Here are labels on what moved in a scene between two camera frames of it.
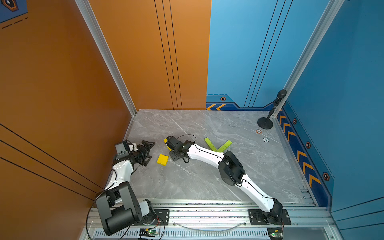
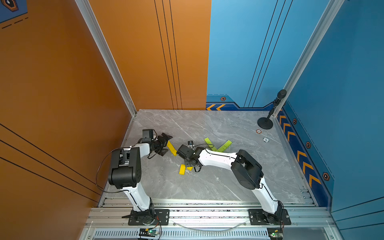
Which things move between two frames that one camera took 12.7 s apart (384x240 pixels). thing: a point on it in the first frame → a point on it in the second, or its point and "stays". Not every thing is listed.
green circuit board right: x=275 y=232 stays
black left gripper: x=144 y=151 → x=166 y=137
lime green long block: x=221 y=149 stays
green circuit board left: x=148 y=232 stays
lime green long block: x=228 y=143 stays
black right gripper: x=172 y=156 → x=186 y=163
